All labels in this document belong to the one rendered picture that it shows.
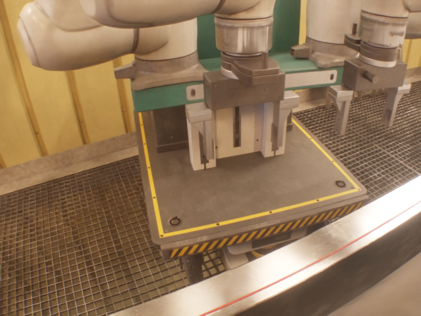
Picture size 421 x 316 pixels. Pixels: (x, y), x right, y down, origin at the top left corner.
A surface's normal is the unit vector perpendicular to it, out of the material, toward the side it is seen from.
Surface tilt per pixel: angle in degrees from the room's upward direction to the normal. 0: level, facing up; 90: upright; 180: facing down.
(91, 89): 90
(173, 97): 90
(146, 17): 132
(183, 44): 96
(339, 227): 1
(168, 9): 121
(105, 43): 103
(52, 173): 0
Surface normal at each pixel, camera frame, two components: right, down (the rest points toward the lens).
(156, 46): 0.32, 0.86
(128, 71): 0.13, 0.55
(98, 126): 0.43, 0.49
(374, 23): -0.75, 0.40
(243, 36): -0.08, 0.56
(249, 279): -0.04, -0.83
